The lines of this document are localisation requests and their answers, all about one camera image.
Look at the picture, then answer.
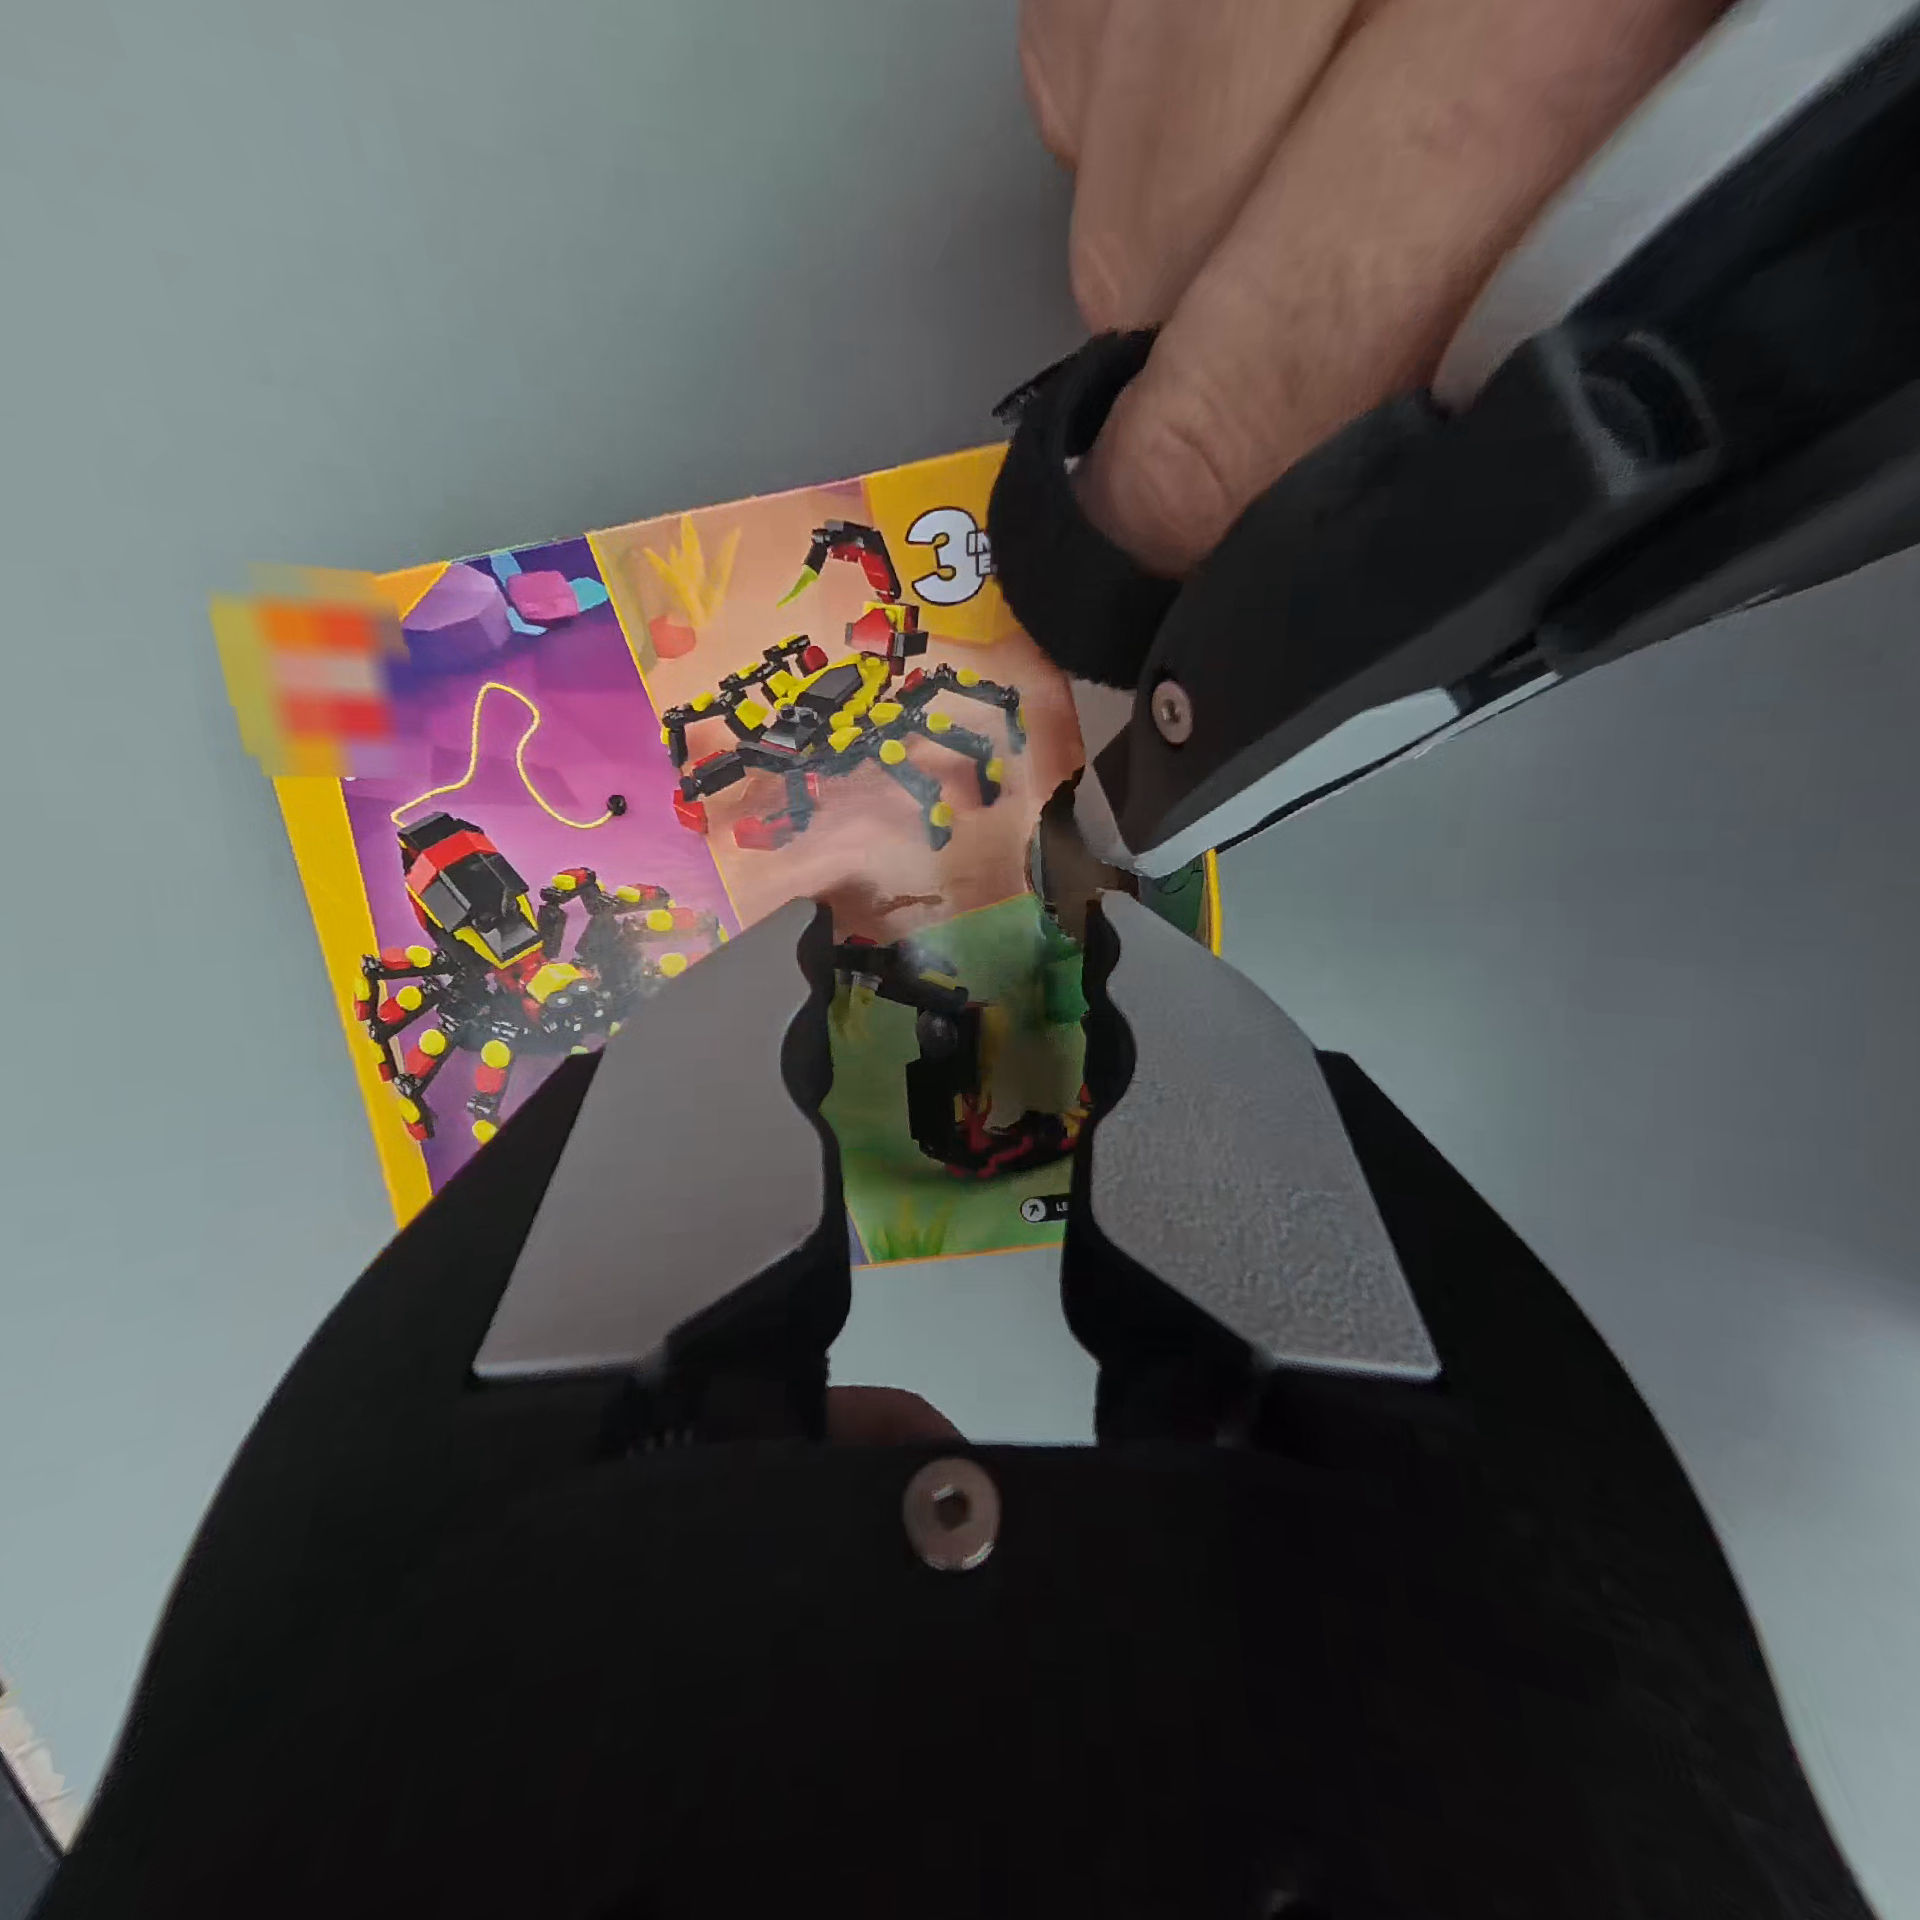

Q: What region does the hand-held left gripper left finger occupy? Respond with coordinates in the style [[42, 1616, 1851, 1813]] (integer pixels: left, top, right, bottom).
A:
[[470, 902, 853, 1445]]

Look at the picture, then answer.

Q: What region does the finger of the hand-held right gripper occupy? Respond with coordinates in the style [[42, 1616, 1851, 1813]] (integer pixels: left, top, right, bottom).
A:
[[1071, 598, 1567, 885]]

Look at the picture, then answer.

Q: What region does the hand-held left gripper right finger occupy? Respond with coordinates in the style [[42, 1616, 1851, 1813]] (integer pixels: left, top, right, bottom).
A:
[[1059, 893, 1445, 1445]]

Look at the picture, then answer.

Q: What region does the yellow brick toy box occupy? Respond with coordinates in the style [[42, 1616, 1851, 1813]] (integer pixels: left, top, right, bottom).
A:
[[269, 441, 1226, 1271]]

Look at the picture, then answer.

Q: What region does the person's right hand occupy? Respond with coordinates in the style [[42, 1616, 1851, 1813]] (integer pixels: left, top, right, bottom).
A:
[[1018, 0, 1741, 576]]

